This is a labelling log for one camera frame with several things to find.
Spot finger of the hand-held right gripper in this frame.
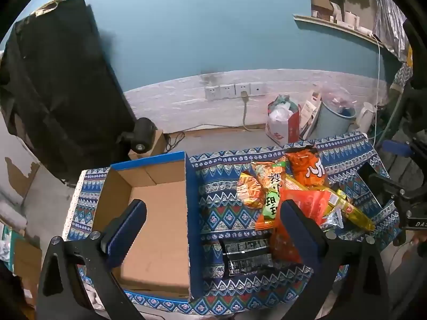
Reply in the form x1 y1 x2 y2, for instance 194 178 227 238
358 163 411 214
382 139 427 161

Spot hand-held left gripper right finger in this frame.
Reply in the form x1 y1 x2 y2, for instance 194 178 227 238
279 199 391 320

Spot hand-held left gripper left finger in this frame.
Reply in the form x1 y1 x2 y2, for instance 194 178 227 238
37 199 148 320

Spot red snack packet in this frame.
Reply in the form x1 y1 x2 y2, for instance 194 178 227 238
270 189 331 265

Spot cardboard box with blue rim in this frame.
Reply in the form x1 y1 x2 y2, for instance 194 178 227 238
90 151 204 302

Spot orange puffed snack packet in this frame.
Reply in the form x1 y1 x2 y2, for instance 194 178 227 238
285 145 327 187

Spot black snack packet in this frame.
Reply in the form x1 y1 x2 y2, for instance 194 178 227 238
218 233 276 277

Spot long yellow snack packet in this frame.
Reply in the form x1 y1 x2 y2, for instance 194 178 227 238
283 173 376 231

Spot green and orange snack packet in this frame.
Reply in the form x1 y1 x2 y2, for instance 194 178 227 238
250 162 288 230

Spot white kettle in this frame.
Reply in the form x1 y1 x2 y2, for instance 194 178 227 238
349 102 376 134

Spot light blue bin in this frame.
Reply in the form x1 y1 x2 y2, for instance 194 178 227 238
312 88 357 139

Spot grey patterned cloth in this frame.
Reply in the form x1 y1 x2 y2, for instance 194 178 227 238
392 62 414 90

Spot blue patterned tablecloth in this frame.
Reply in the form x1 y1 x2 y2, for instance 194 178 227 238
63 133 401 317

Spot white paper box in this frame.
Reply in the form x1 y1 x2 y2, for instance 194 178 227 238
298 88 322 141

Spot small cardboard box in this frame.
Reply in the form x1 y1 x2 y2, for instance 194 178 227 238
128 129 169 161

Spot brown cardboard box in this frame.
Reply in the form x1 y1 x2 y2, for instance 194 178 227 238
10 237 42 307

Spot red and white bag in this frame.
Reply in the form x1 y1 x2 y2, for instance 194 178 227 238
266 94 301 145

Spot silver foil curtain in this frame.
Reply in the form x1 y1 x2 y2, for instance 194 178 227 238
370 0 408 57

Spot black cloth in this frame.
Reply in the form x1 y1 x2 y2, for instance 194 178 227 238
0 0 137 184

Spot white cable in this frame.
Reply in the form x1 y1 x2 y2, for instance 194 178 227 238
370 33 382 144

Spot black camera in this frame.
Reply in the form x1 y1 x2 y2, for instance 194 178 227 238
117 117 157 154

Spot black cable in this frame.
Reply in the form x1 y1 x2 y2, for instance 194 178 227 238
166 131 185 151

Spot beige plug with cable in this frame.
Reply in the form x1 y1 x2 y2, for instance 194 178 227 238
240 91 257 131

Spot wall shelf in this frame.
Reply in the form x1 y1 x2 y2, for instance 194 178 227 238
294 14 401 61

